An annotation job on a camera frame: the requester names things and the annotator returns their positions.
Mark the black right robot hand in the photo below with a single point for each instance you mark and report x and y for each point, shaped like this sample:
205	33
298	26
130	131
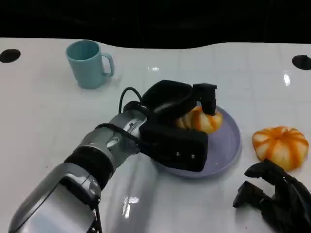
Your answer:
289	206

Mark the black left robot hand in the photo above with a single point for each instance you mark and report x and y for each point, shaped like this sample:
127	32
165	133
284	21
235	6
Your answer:
167	97

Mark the orange and white bread roll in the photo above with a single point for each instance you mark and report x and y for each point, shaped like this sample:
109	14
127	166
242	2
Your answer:
279	145
206	122

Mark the lilac plate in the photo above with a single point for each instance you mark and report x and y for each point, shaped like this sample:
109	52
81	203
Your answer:
223	143

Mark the pale green mug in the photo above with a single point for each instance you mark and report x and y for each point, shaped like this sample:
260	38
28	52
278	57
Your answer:
85	68

